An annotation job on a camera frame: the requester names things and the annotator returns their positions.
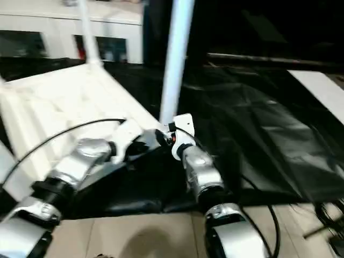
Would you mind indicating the white plastic table leg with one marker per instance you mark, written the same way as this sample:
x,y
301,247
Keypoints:
x,y
1,79
5,157
177,67
88,32

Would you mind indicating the white plastic table top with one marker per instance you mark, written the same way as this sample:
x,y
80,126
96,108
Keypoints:
x,y
67,94

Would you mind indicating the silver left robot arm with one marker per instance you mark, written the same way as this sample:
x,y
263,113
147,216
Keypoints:
x,y
80,156

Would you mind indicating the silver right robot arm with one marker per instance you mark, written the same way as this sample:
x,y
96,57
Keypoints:
x,y
201,169

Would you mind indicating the black table mat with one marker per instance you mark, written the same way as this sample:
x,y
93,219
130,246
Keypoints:
x,y
255,134

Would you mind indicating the dark metal rod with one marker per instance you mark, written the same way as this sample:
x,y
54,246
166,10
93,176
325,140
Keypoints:
x,y
268,59

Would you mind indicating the black backdrop cloth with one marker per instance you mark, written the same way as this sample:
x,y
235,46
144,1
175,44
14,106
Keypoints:
x,y
255,24

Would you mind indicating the white glass-door cabinet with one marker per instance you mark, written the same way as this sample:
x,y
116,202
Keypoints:
x,y
53,24

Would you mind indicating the white flat board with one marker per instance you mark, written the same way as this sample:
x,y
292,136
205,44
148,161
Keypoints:
x,y
317,88

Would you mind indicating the black stand base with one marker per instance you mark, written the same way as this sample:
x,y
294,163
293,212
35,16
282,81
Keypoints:
x,y
317,231

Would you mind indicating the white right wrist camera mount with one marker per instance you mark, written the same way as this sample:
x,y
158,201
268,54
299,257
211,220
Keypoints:
x,y
185,123

